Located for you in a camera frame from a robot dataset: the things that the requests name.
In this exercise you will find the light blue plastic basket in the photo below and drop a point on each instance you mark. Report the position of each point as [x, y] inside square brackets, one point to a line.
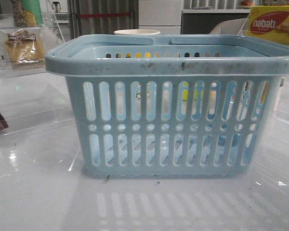
[170, 105]

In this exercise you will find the clear acrylic stand right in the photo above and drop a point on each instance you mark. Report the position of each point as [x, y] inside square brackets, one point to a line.
[245, 27]

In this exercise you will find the white paper cup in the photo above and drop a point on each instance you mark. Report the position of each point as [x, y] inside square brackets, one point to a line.
[137, 32]

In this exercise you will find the bread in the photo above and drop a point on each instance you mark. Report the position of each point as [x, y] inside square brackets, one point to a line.
[24, 49]

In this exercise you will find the white drawer cabinet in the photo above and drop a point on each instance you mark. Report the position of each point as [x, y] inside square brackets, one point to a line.
[162, 15]

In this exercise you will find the yellow nabati wafer box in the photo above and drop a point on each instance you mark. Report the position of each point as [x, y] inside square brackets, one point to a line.
[269, 23]

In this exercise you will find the clear acrylic shelf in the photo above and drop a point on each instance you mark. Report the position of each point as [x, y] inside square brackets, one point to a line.
[49, 33]

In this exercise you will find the green yellow cartoon package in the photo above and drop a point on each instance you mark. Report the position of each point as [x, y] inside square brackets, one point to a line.
[26, 13]

